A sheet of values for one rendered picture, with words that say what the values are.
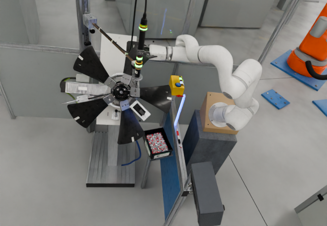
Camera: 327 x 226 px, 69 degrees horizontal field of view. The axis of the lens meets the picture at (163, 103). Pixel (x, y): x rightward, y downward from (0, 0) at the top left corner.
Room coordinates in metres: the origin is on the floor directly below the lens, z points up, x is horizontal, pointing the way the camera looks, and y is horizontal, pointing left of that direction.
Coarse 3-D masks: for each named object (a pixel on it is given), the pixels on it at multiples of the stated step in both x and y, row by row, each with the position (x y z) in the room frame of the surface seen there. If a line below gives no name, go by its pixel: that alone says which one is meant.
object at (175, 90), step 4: (172, 76) 1.63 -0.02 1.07; (176, 76) 1.64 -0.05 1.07; (172, 80) 1.58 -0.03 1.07; (176, 80) 1.59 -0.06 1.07; (172, 84) 1.53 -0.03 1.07; (172, 88) 1.49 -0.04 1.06; (176, 88) 1.50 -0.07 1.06; (180, 88) 1.51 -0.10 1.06; (172, 92) 1.49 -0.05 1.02; (176, 92) 1.50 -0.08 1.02; (180, 92) 1.51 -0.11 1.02
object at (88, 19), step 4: (84, 12) 1.63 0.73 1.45; (88, 12) 1.65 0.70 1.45; (84, 16) 1.59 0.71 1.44; (88, 16) 1.60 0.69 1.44; (92, 16) 1.62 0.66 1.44; (84, 20) 1.59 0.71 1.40; (88, 20) 1.55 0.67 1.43; (92, 20) 1.58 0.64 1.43; (96, 20) 1.60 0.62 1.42; (84, 24) 1.60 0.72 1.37; (88, 24) 1.55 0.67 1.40
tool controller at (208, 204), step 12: (192, 168) 0.70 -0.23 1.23; (204, 168) 0.70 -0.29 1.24; (192, 180) 0.65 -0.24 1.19; (204, 180) 0.63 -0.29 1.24; (216, 180) 0.64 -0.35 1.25; (192, 192) 0.64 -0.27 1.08; (204, 192) 0.57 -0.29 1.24; (216, 192) 0.58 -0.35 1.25; (204, 204) 0.52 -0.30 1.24; (216, 204) 0.52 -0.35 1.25; (204, 216) 0.48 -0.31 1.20; (216, 216) 0.49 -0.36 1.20
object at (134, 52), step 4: (128, 44) 1.42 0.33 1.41; (132, 44) 1.41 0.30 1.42; (136, 44) 1.41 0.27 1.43; (144, 44) 1.40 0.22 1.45; (128, 48) 1.40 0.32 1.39; (132, 48) 1.39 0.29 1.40; (136, 48) 1.38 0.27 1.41; (132, 52) 1.37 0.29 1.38; (136, 52) 1.36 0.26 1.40; (132, 56) 1.35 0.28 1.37; (136, 56) 1.34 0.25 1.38; (144, 56) 1.33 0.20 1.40; (128, 60) 1.34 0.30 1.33; (144, 60) 1.31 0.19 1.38; (128, 64) 1.31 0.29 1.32; (124, 68) 1.31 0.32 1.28; (128, 68) 1.29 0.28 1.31; (124, 72) 1.28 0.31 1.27; (128, 72) 1.26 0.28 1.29
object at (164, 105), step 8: (144, 88) 1.26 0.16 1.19; (152, 88) 1.28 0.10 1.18; (160, 88) 1.30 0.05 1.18; (168, 88) 1.32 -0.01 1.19; (144, 96) 1.18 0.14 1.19; (152, 96) 1.21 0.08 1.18; (160, 96) 1.23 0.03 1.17; (168, 96) 1.26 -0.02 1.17; (152, 104) 1.15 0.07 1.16; (160, 104) 1.18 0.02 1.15; (168, 104) 1.20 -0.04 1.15
